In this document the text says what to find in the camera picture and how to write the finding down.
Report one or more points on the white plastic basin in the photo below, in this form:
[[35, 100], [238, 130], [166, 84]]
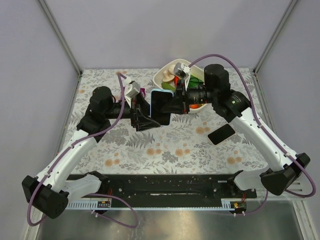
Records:
[[194, 71]]

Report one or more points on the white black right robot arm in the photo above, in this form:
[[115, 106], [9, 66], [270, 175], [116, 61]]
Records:
[[284, 164]]

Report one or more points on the toy carrot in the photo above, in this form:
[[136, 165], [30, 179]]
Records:
[[176, 79]]

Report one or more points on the green toy pea pod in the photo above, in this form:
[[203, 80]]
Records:
[[168, 86]]

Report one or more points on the floral table cloth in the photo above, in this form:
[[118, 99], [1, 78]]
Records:
[[182, 147]]

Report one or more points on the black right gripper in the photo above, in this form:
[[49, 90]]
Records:
[[185, 99]]

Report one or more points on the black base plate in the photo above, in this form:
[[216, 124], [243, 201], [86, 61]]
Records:
[[212, 186]]

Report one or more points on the black smartphone on table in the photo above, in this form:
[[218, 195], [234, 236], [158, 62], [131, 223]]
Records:
[[221, 134]]

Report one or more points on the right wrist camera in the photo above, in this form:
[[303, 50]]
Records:
[[182, 71]]

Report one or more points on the purple snack box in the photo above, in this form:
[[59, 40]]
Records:
[[143, 92]]

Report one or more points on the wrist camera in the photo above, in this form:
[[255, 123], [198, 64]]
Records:
[[131, 90], [182, 71]]

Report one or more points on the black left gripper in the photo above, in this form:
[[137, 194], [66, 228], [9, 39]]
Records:
[[135, 113]]

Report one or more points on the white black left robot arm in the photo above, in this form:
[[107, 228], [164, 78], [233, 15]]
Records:
[[49, 191]]

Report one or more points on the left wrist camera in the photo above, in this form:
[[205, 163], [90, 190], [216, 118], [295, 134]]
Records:
[[131, 90]]

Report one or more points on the toy mushroom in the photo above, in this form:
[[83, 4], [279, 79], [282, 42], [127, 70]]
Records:
[[167, 76]]

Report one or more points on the black phone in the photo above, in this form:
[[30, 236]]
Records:
[[158, 99]]

